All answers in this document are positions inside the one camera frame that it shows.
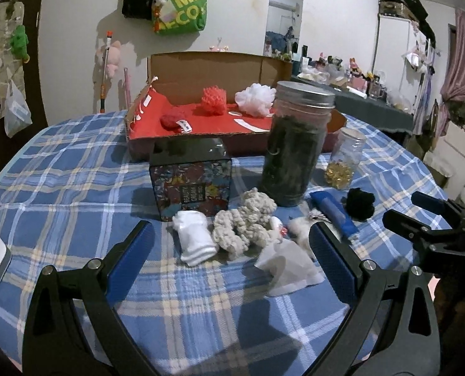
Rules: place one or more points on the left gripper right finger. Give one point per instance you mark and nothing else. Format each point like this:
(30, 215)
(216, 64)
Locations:
(407, 344)

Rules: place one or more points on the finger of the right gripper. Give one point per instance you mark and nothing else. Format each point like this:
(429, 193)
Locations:
(444, 208)
(410, 228)

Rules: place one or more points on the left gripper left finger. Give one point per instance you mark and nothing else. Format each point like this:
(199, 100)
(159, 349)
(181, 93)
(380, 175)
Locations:
(54, 341)

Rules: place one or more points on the black scrunchie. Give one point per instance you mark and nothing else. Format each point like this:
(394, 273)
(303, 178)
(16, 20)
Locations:
(359, 204)

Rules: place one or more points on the white translucent cloth bag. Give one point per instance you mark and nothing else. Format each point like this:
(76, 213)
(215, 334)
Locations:
(290, 267)

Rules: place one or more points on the blue pouch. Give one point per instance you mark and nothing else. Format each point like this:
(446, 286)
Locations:
(335, 212)

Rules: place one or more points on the white plush bunny keychain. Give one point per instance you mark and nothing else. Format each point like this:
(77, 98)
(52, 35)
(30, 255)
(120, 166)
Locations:
(298, 229)

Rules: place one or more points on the beige knitted scrunchie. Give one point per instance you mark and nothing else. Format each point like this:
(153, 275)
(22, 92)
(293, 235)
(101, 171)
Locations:
(251, 223)

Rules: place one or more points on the white socks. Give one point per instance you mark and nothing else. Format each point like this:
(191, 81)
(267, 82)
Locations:
(197, 245)

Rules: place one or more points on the small jar gold contents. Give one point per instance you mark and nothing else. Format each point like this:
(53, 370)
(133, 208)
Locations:
(345, 158)

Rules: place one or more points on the pink curtain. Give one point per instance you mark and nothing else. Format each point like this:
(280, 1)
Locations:
(453, 89)

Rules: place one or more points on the dark green covered side table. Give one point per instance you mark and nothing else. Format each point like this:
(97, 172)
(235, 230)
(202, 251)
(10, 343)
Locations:
(374, 112)

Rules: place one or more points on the white wardrobe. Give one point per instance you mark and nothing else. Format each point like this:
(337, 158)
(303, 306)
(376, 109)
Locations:
(395, 38)

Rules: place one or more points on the large jar dark contents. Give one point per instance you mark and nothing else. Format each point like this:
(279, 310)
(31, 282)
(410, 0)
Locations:
(298, 132)

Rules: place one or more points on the black floral tin box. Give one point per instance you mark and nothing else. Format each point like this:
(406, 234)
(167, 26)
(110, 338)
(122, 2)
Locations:
(190, 174)

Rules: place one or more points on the white bath pouf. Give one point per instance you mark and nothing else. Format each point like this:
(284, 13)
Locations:
(256, 100)

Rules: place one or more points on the plastic bag on door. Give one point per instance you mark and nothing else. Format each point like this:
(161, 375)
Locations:
(17, 115)

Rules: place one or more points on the cardboard box red lining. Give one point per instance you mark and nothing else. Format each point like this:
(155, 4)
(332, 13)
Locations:
(175, 84)

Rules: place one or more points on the red knitted item with tag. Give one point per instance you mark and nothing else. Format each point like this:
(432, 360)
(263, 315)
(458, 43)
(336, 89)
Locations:
(175, 120)

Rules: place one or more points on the red mesh bath sponge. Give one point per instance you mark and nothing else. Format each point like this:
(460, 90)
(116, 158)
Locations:
(214, 101)

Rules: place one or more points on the green plush on door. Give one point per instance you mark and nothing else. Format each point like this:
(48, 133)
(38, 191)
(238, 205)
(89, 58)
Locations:
(18, 44)

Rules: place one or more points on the orange white stick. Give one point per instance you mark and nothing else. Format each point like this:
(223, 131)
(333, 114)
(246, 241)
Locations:
(104, 75)

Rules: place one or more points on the green tote bag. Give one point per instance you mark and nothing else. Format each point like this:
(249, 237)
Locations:
(176, 17)

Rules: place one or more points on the wall mirror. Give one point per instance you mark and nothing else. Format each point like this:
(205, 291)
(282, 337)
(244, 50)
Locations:
(283, 27)

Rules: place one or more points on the pink plush toy on wall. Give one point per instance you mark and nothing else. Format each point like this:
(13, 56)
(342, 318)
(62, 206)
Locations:
(114, 58)

